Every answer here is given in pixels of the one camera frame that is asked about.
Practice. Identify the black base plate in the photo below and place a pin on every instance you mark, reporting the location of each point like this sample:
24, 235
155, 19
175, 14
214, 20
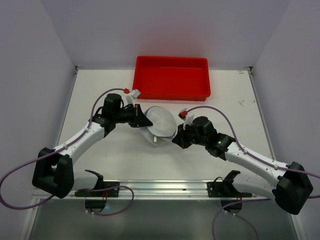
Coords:
221, 189
110, 188

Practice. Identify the white mesh laundry bag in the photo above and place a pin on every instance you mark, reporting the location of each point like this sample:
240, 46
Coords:
164, 126

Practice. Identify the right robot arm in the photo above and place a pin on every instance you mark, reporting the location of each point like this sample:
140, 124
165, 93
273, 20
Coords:
286, 184

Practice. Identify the aluminium frame rail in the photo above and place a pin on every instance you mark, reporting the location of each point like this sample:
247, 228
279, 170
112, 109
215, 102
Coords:
160, 188

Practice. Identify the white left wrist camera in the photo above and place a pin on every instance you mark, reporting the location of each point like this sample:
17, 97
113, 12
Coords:
131, 95

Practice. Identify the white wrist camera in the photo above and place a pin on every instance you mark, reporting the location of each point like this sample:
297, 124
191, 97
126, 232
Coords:
131, 95
186, 117

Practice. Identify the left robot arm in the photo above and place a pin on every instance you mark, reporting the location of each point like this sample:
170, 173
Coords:
54, 171

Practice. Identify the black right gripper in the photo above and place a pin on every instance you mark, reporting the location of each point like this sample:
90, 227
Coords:
185, 136

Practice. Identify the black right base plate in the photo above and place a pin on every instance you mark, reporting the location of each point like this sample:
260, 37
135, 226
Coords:
221, 189

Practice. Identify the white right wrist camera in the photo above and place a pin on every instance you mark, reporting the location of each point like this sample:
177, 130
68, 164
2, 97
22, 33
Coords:
186, 117

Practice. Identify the red plastic tray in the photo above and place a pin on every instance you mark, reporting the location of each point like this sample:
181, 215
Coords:
172, 78

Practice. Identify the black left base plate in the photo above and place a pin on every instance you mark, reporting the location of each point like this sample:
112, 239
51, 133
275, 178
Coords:
110, 188

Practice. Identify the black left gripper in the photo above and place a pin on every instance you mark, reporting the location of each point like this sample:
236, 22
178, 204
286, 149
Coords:
136, 116

